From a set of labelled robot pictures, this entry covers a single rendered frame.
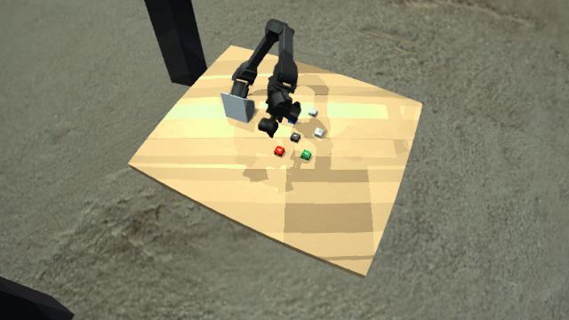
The red block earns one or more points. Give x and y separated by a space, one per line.
279 151

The green block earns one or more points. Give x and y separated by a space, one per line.
306 154

